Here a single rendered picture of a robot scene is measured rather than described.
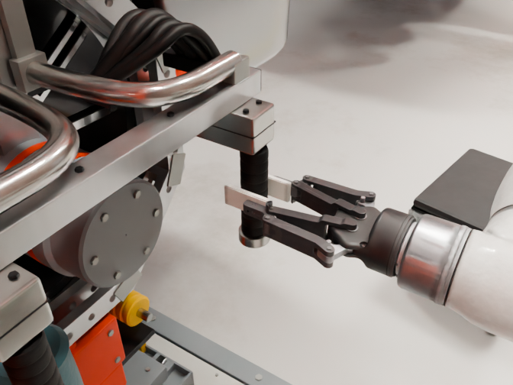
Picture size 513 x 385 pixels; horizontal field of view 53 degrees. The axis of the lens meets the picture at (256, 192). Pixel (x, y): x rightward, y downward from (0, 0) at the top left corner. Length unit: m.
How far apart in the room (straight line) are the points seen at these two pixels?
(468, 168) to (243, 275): 0.79
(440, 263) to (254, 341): 1.05
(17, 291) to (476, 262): 0.42
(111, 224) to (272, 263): 1.24
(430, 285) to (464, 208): 0.99
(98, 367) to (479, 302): 0.60
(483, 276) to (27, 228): 0.42
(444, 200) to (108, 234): 1.16
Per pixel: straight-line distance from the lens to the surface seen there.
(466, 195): 1.61
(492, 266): 0.56
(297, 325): 1.59
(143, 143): 0.49
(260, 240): 0.70
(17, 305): 0.42
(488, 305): 0.56
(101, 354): 0.91
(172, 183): 0.87
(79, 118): 0.84
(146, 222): 0.61
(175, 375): 1.32
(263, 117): 0.60
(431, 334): 1.65
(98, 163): 0.47
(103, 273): 0.59
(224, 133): 0.62
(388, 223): 0.58
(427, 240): 0.57
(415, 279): 0.57
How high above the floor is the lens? 1.22
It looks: 36 degrees down
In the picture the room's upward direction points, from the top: straight up
